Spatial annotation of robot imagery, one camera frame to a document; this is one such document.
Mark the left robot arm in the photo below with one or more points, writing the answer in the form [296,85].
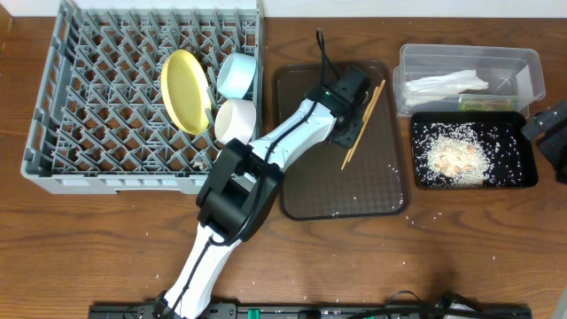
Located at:
[242,187]

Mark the rice and shell waste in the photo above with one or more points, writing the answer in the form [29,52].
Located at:
[466,155]

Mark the green foil wrapper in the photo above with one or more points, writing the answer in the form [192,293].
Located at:
[487,105]

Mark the wooden chopstick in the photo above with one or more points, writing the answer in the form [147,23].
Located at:
[365,119]
[381,86]

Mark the dark brown serving tray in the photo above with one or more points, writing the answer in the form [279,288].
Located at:
[321,185]

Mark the black plastic bin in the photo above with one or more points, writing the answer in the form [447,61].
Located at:
[515,120]

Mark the white paper napkin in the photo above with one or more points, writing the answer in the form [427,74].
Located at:
[456,82]

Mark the light blue bowl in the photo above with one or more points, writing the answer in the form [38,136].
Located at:
[236,75]

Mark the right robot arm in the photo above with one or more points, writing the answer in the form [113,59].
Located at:
[548,129]

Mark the black rail at table edge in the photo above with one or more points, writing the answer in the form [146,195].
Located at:
[449,305]

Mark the grey dish rack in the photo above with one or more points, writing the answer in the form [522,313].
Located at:
[100,124]

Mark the yellow plate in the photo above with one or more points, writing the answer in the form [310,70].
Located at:
[183,86]

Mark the clear plastic bin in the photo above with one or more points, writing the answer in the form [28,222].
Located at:
[512,73]

